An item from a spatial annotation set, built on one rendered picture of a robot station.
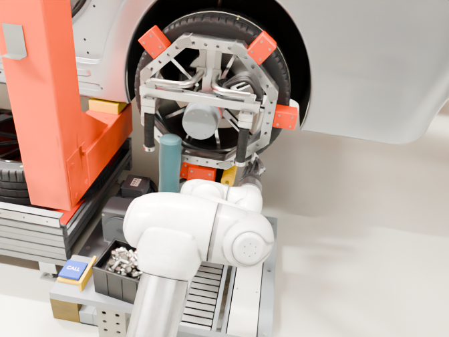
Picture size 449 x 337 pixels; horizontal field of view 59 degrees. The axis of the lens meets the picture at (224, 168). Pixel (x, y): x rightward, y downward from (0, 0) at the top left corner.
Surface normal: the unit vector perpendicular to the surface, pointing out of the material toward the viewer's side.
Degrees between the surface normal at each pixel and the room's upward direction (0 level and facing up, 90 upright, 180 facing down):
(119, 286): 90
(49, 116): 90
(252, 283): 0
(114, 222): 90
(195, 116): 90
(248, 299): 0
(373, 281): 0
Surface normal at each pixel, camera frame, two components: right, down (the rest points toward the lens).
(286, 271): 0.10, -0.84
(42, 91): -0.14, 0.52
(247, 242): 0.13, 0.14
